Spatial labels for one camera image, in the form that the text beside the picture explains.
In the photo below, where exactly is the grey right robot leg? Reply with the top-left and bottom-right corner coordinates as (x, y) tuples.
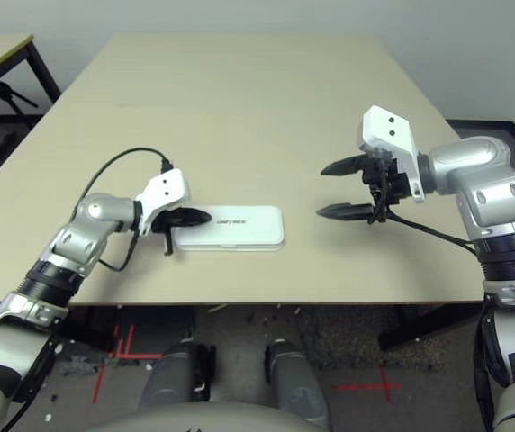
(264, 339), (331, 429)

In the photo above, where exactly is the dark mat with black border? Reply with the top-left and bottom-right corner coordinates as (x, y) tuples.
(445, 119), (515, 164)

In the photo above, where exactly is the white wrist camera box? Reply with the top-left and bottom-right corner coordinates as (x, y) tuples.
(134, 168), (192, 236)
(358, 105), (428, 204)

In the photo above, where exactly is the grey robot leg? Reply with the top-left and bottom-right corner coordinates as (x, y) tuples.
(142, 341), (218, 415)
(264, 339), (331, 429)

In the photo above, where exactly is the grey scrap pile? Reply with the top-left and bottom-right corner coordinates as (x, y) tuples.
(61, 355), (104, 377)

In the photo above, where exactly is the black tripod stand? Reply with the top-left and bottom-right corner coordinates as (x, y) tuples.
(0, 62), (41, 119)

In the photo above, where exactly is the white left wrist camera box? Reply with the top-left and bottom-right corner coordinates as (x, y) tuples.
(134, 168), (192, 236)

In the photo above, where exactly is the white plastic pencil case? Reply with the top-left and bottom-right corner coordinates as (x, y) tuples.
(174, 205), (286, 252)

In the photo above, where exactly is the side table with black frame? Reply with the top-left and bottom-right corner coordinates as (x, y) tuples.
(0, 33), (63, 119)

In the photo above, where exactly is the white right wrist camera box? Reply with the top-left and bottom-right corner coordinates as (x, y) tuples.
(358, 105), (428, 204)

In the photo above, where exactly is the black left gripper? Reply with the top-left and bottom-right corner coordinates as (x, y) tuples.
(151, 207), (212, 257)

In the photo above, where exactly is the speckled dark carpet piece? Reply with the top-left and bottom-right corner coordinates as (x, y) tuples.
(295, 305), (450, 371)

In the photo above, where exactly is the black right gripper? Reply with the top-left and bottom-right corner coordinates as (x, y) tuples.
(315, 152), (410, 226)

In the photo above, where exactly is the black table foot bar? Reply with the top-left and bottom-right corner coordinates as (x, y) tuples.
(377, 305), (448, 353)
(57, 305), (120, 353)

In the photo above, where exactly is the grey left robot leg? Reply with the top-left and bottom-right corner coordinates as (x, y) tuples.
(142, 341), (218, 415)

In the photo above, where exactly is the grey robot torso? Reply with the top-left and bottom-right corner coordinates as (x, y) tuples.
(85, 399), (327, 432)

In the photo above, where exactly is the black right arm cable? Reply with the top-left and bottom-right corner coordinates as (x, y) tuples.
(372, 209), (504, 432)

